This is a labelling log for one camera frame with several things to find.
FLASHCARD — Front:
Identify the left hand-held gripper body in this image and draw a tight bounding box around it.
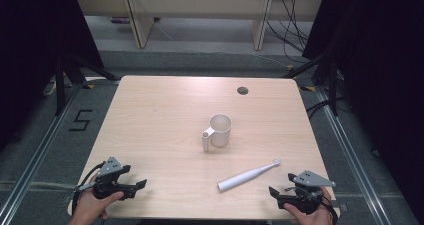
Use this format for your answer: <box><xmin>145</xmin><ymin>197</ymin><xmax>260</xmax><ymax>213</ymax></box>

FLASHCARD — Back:
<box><xmin>77</xmin><ymin>156</ymin><xmax>130</xmax><ymax>201</ymax></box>

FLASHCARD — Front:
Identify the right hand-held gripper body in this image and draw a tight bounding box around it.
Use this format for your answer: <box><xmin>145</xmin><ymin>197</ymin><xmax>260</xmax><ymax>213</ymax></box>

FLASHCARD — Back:
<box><xmin>277</xmin><ymin>170</ymin><xmax>337</xmax><ymax>215</ymax></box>

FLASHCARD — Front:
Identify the white electric toothbrush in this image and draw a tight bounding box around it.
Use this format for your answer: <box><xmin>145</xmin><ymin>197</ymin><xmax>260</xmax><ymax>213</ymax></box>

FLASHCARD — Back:
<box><xmin>217</xmin><ymin>157</ymin><xmax>283</xmax><ymax>193</ymax></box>

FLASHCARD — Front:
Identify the white cup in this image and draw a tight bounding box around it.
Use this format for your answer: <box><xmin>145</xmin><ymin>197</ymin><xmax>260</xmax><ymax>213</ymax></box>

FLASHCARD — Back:
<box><xmin>201</xmin><ymin>113</ymin><xmax>233</xmax><ymax>153</ymax></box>

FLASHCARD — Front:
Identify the person's right hand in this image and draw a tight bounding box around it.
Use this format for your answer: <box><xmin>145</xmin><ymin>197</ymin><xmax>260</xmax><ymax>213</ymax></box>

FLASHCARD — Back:
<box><xmin>283</xmin><ymin>188</ymin><xmax>335</xmax><ymax>225</ymax></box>

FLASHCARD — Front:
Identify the person's left hand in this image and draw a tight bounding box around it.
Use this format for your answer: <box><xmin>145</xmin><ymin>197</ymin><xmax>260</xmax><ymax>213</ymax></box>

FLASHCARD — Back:
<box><xmin>73</xmin><ymin>174</ymin><xmax>124</xmax><ymax>221</ymax></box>

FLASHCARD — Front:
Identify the black metal stand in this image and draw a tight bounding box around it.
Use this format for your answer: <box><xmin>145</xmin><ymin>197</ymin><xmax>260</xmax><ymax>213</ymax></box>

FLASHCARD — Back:
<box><xmin>283</xmin><ymin>50</ymin><xmax>340</xmax><ymax>117</ymax></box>
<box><xmin>54</xmin><ymin>50</ymin><xmax>121</xmax><ymax>117</ymax></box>

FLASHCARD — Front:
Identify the white power strip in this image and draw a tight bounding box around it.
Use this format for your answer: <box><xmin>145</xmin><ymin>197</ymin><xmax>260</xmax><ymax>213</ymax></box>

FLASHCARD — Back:
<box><xmin>42</xmin><ymin>79</ymin><xmax>58</xmax><ymax>97</ymax></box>

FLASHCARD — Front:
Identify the dark curtain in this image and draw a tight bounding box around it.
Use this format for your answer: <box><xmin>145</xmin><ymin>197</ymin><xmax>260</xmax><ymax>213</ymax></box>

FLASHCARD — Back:
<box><xmin>301</xmin><ymin>0</ymin><xmax>424</xmax><ymax>225</ymax></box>
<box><xmin>0</xmin><ymin>0</ymin><xmax>105</xmax><ymax>153</ymax></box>

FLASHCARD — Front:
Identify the beige wooden bench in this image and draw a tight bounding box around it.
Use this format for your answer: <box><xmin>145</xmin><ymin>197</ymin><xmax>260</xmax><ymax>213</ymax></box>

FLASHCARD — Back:
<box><xmin>73</xmin><ymin>0</ymin><xmax>325</xmax><ymax>51</ymax></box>

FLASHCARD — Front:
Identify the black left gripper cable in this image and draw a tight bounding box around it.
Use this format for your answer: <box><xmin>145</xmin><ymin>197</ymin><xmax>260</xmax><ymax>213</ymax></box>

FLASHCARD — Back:
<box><xmin>71</xmin><ymin>162</ymin><xmax>105</xmax><ymax>216</ymax></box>

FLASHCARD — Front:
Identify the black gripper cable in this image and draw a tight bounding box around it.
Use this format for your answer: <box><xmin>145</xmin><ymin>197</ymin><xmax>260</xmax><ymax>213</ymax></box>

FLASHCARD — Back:
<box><xmin>71</xmin><ymin>162</ymin><xmax>105</xmax><ymax>216</ymax></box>
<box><xmin>320</xmin><ymin>196</ymin><xmax>339</xmax><ymax>225</ymax></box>

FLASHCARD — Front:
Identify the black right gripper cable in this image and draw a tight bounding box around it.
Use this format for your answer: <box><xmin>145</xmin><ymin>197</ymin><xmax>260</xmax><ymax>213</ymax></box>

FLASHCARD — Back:
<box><xmin>320</xmin><ymin>196</ymin><xmax>339</xmax><ymax>225</ymax></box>

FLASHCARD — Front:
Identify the grey metal floor rail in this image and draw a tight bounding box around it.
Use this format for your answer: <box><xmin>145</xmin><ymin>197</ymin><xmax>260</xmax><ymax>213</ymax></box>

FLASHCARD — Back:
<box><xmin>0</xmin><ymin>81</ymin><xmax>85</xmax><ymax>225</ymax></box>
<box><xmin>314</xmin><ymin>86</ymin><xmax>392</xmax><ymax>225</ymax></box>

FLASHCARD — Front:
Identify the black floor cable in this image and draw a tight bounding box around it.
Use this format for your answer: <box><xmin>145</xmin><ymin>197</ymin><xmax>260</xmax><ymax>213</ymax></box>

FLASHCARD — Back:
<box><xmin>305</xmin><ymin>97</ymin><xmax>345</xmax><ymax>120</ymax></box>

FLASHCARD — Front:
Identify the bundle of black cables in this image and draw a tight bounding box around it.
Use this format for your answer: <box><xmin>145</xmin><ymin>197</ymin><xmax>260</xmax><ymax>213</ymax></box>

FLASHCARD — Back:
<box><xmin>265</xmin><ymin>0</ymin><xmax>312</xmax><ymax>65</ymax></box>

